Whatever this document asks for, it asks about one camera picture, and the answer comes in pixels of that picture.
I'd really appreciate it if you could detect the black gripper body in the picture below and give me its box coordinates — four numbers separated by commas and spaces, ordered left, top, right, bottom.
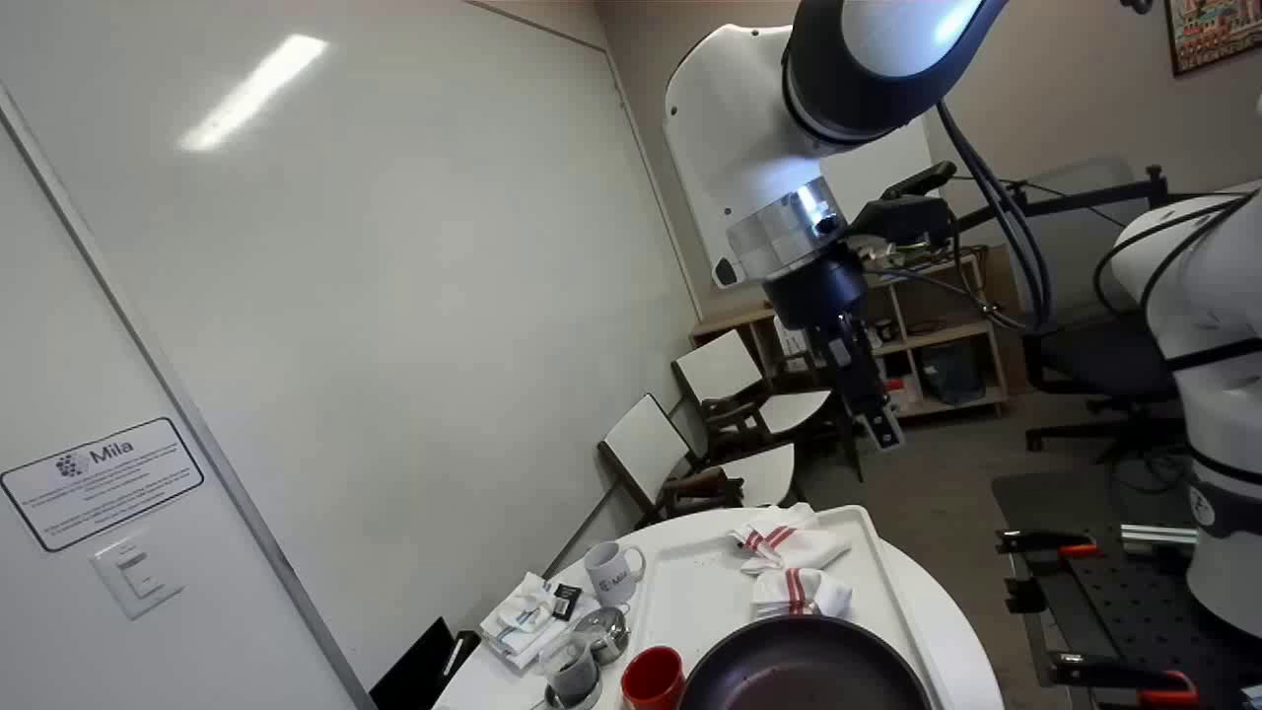
765, 244, 886, 398

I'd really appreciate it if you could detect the white red striped towel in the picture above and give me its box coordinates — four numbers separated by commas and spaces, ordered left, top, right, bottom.
744, 565, 857, 624
726, 521, 861, 575

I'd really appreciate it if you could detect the black frying pan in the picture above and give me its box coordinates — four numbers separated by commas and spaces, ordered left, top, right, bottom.
678, 611, 940, 710

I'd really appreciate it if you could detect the red white carton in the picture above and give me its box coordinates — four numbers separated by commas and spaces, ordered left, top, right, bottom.
876, 373, 920, 423

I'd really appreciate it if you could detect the dark grey box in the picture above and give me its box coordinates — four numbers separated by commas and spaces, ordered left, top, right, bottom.
920, 344, 991, 407

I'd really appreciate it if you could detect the wooden shelf unit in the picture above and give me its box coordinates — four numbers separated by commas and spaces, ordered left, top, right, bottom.
693, 239, 1016, 427

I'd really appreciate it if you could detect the black boom stand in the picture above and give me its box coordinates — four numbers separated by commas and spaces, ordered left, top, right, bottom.
839, 156, 1175, 248

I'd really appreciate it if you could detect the black orange clamp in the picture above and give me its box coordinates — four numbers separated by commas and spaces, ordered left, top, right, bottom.
1041, 648, 1202, 710
995, 524, 1108, 565

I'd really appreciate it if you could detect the black office chair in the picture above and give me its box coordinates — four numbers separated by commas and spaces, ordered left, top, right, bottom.
1016, 308, 1187, 465

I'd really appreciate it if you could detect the white plastic tray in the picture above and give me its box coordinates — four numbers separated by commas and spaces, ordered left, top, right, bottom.
614, 500, 943, 710

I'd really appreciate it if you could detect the silver metal bar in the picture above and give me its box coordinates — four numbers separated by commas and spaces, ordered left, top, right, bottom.
1115, 521, 1202, 552

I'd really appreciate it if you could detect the white mug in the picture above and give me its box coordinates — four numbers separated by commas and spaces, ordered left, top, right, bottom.
580, 537, 651, 608

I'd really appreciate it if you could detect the black robot platform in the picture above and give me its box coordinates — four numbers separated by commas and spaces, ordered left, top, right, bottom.
991, 465, 1262, 710

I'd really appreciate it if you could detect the red mug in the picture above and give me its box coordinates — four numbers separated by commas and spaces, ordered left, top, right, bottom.
618, 644, 691, 710

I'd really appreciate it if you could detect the small metal cup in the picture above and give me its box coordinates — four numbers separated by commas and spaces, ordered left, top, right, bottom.
572, 602, 632, 666
546, 644, 609, 710

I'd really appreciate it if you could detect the pile of white packets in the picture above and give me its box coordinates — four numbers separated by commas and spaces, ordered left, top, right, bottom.
479, 566, 577, 673

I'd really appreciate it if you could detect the framed picture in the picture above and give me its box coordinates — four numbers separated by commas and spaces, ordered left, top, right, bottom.
1161, 0, 1262, 78

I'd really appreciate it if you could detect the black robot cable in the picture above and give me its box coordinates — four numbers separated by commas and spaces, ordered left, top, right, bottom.
929, 99, 1058, 328

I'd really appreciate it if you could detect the small black bracket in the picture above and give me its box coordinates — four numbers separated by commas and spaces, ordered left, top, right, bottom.
1003, 571, 1058, 620

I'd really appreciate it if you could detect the large white wall panel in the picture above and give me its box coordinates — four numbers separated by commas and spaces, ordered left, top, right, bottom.
0, 0, 701, 710

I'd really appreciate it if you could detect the white light switch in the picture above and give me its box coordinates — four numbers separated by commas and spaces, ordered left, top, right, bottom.
91, 529, 188, 624

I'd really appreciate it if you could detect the white wall notice sign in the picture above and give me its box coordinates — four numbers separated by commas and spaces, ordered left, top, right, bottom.
0, 415, 210, 557

